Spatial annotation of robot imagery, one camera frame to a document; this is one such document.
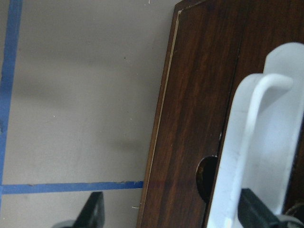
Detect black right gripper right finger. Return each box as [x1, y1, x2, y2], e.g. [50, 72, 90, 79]
[238, 188, 304, 228]

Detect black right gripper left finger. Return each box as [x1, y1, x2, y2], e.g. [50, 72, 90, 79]
[53, 191, 105, 228]

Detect dark wooden cabinet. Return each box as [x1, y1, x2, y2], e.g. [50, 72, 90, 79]
[137, 0, 304, 228]

